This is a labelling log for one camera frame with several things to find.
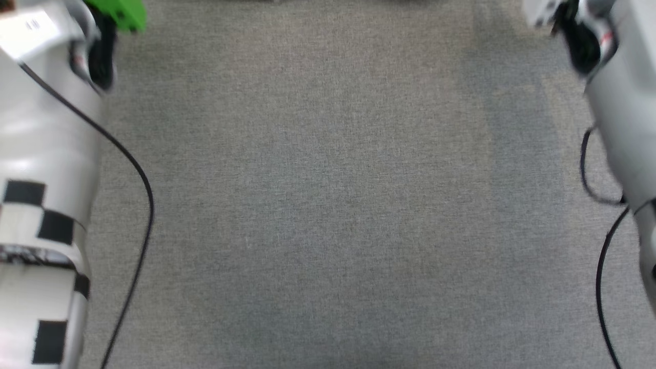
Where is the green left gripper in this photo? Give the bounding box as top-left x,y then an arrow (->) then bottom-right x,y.
85,0 -> 147,33

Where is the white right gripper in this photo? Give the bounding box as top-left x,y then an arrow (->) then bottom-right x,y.
523,0 -> 564,28

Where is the grey fabric sofa cushion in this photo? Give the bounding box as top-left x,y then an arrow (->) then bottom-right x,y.
77,0 -> 646,369

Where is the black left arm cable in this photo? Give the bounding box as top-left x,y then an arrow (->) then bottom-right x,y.
20,64 -> 155,369

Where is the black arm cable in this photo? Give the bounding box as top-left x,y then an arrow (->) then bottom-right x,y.
579,126 -> 632,369
20,64 -> 155,369

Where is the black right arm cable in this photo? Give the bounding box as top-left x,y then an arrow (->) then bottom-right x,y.
579,126 -> 632,369

